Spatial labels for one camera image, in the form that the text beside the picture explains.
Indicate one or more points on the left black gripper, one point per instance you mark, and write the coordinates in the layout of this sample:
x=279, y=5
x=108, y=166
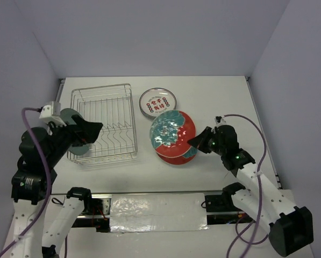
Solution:
x=83, y=132

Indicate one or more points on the white plate red characters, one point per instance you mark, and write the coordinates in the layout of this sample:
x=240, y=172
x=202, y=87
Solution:
x=156, y=101

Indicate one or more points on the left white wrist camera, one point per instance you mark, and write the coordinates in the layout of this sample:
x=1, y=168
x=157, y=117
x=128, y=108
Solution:
x=51, y=113

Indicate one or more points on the red and teal floral plate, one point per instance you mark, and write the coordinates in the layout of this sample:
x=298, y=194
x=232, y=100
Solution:
x=169, y=135

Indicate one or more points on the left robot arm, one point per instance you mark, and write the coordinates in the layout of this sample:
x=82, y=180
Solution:
x=32, y=187

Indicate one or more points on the black metal base rail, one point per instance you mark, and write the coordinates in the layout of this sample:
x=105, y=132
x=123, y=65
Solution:
x=216, y=210

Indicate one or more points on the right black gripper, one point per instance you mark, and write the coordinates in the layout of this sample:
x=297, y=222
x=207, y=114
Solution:
x=199, y=141

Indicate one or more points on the metal wire dish rack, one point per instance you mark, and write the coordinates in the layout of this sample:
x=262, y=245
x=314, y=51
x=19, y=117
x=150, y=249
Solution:
x=111, y=105

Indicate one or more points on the silver foil tape patch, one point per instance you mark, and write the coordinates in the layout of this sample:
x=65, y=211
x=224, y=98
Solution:
x=175, y=212

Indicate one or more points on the dark green plate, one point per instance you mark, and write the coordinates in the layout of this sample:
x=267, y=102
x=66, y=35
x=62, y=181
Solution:
x=66, y=115

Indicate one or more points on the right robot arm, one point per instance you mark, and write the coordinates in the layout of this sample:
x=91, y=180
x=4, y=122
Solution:
x=289, y=227

